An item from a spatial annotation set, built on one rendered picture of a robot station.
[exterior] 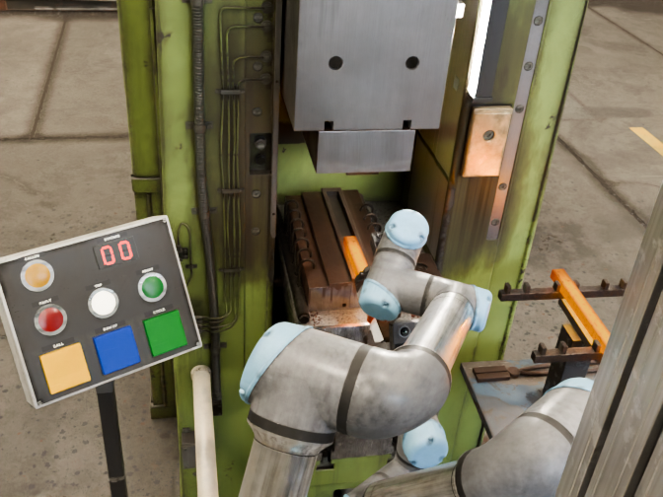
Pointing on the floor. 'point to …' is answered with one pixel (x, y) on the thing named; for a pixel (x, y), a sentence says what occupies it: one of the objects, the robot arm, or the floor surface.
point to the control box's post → (111, 437)
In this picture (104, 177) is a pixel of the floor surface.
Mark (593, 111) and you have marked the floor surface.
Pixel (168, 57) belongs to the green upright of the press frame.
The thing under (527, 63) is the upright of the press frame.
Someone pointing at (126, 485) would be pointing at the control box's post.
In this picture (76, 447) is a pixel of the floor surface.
